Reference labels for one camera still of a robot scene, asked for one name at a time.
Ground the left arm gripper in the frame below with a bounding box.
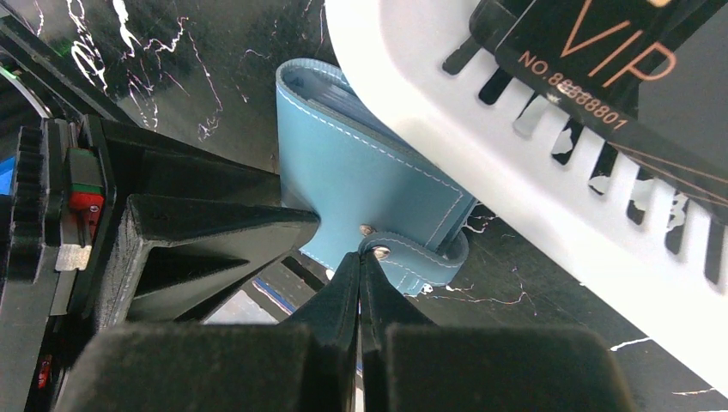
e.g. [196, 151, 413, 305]
[1, 116, 319, 411]

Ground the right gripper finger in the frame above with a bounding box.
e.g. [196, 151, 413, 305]
[57, 252, 360, 411]
[360, 252, 634, 411]

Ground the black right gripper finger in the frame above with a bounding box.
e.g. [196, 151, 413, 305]
[85, 115, 281, 206]

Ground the blue leather card holder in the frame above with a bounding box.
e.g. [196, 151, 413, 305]
[276, 58, 476, 296]

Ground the white plastic basket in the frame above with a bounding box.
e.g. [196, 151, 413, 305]
[326, 1, 727, 393]

